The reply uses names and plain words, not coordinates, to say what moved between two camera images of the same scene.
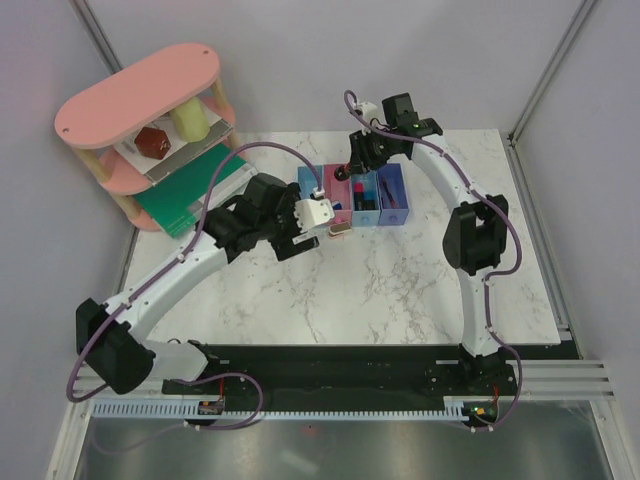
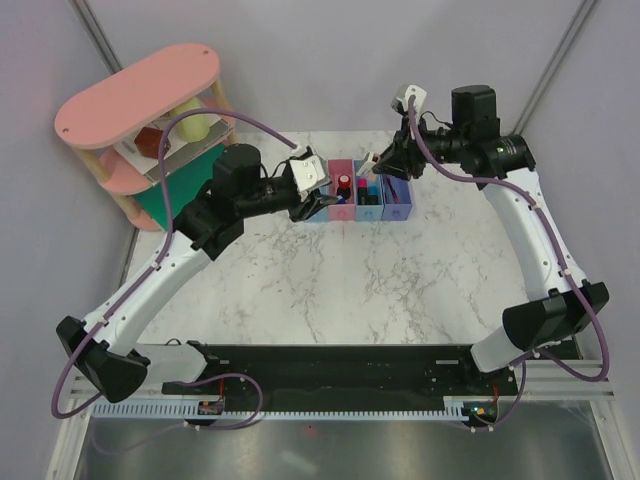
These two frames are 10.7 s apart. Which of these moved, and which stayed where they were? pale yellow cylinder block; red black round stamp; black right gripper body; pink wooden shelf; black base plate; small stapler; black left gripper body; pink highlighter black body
Moved: black left gripper body; black right gripper body; red black round stamp; small stapler; pink highlighter black body
Stayed: pink wooden shelf; black base plate; pale yellow cylinder block
